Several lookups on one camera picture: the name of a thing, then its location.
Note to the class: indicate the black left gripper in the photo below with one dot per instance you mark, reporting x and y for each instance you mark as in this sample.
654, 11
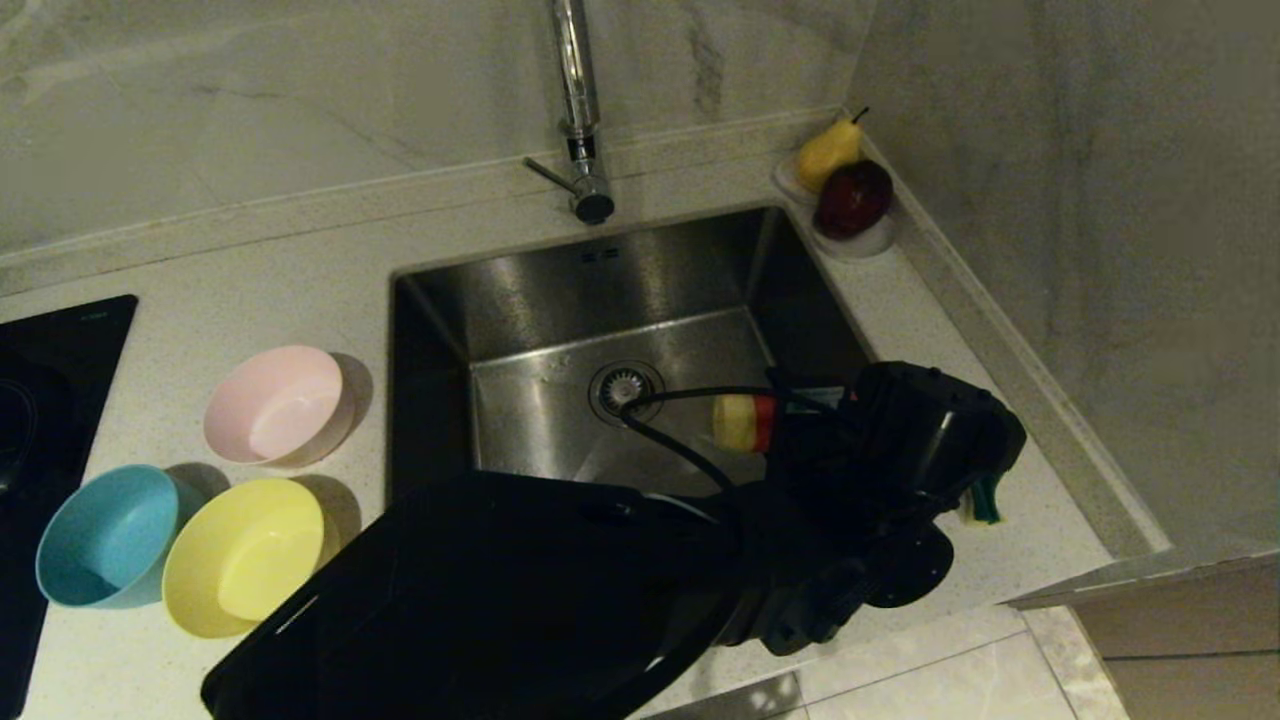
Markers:
870, 460

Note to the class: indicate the yellow dish soap bottle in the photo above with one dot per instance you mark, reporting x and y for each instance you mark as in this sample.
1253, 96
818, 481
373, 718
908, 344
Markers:
745, 422

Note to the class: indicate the chrome faucet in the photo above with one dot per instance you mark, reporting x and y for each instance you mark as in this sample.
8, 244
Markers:
578, 100

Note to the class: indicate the pink plastic bowl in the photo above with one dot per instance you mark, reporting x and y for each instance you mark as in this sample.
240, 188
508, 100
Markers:
275, 405

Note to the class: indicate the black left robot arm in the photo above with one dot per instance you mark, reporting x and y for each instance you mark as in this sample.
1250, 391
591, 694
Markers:
500, 600

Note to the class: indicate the yellow green sponge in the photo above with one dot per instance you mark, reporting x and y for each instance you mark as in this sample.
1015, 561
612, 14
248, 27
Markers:
985, 505

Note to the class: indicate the stainless steel sink basin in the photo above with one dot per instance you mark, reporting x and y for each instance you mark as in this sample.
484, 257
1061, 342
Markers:
600, 290

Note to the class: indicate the dark red apple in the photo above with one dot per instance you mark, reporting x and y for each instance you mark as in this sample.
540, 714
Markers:
852, 200

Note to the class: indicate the round metal drain strainer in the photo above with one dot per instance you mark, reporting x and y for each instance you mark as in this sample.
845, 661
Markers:
615, 383

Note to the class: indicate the yellow pear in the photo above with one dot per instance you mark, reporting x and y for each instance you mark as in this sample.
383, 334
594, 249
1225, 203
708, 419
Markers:
825, 155

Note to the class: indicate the yellow plastic bowl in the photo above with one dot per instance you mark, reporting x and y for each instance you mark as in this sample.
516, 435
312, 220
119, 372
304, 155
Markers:
235, 560

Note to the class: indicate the blue plastic bowl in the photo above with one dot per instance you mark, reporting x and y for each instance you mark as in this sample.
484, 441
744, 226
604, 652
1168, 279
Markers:
100, 540

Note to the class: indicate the black induction cooktop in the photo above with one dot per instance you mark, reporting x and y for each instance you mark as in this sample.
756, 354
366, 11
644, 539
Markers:
60, 400

